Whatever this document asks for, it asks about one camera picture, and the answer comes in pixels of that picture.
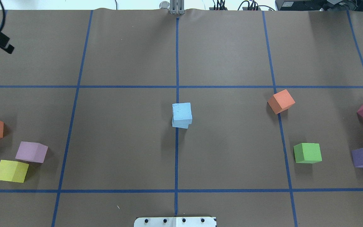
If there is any yellow foam block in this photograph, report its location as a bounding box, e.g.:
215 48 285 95
0 160 29 183

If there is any light blue block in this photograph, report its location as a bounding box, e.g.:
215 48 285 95
172 102 193 125

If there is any aluminium frame post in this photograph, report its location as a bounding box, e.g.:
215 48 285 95
170 0 185 15

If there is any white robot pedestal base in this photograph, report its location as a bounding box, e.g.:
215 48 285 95
134 217 217 227

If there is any green foam block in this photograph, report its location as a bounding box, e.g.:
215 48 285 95
293 143 322 164

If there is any orange foam block right side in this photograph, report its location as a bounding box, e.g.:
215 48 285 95
267 89 296 115

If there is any light pink foam block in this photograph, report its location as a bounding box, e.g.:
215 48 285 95
15 141 49 163

